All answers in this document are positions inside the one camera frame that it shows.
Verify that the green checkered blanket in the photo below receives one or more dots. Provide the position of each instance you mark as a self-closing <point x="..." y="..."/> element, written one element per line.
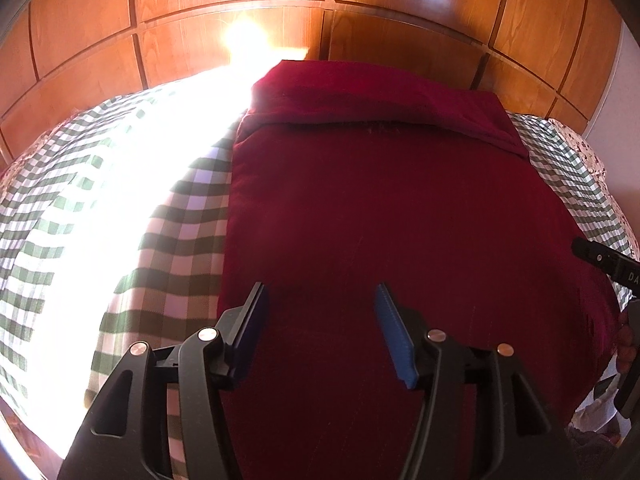
<point x="165" y="260"/>

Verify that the wooden wardrobe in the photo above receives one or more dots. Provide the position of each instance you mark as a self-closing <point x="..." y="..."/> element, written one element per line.
<point x="400" y="10"/>

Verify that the dark red sweater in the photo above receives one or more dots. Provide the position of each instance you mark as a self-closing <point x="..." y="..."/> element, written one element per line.
<point x="400" y="210"/>

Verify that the person's right hand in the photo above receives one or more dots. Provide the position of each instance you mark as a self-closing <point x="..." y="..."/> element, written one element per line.
<point x="622" y="350"/>

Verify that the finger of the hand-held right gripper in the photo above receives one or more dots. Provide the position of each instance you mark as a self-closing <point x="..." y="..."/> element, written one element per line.
<point x="600" y="260"/>

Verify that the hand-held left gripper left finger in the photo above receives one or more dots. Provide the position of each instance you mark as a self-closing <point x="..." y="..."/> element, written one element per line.
<point x="252" y="325"/>

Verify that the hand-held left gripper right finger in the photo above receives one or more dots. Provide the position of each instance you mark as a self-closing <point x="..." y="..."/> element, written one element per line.
<point x="395" y="340"/>

